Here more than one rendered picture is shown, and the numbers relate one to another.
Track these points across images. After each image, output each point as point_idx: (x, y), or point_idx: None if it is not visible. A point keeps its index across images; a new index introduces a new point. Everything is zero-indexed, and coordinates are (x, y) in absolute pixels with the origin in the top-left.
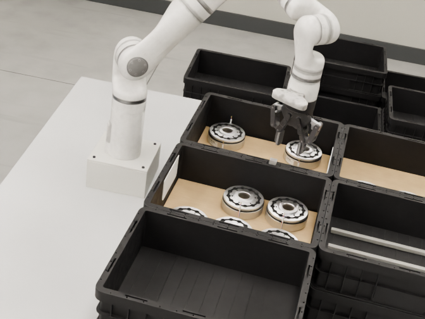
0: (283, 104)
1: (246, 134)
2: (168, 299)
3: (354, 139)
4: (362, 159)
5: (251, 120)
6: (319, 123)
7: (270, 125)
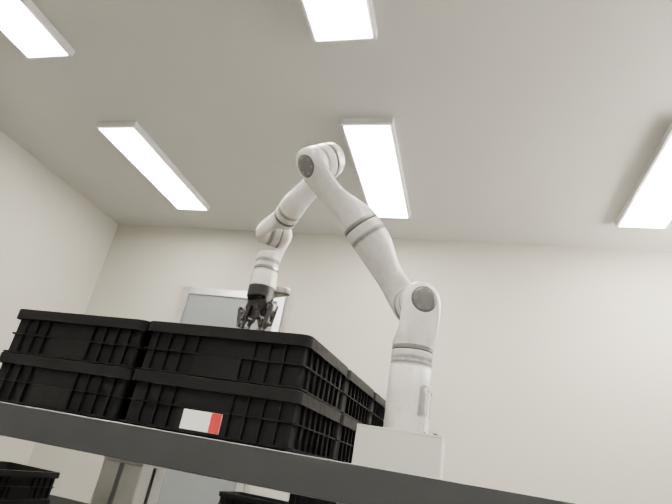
0: (270, 302)
1: (242, 378)
2: None
3: (132, 335)
4: (111, 358)
5: (245, 355)
6: (242, 307)
7: (221, 353)
